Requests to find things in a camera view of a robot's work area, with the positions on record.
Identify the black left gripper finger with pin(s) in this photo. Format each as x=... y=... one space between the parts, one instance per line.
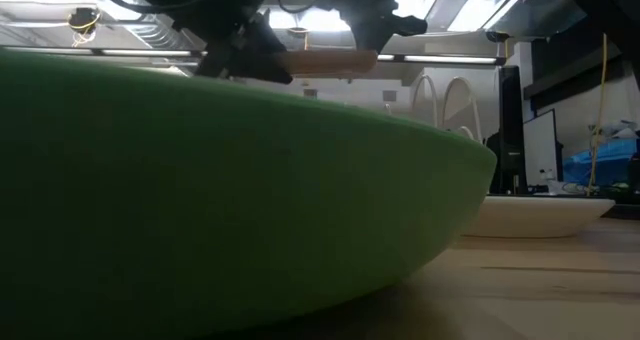
x=262 y=55

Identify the blue plastic sheet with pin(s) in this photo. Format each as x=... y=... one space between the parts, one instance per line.
x=605 y=162

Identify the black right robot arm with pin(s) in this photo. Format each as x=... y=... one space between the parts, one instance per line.
x=605 y=10

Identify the grey wall outlet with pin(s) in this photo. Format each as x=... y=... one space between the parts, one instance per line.
x=389 y=96

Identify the long ceiling light bar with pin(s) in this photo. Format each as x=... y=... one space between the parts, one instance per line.
x=450 y=59
x=145 y=53

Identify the white board panel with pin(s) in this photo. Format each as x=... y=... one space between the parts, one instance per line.
x=540 y=145

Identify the large white plate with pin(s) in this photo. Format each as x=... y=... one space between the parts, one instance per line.
x=540 y=217

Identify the green plate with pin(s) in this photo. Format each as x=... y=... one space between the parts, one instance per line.
x=200 y=205

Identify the black computer tower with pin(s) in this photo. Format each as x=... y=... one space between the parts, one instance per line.
x=511 y=130

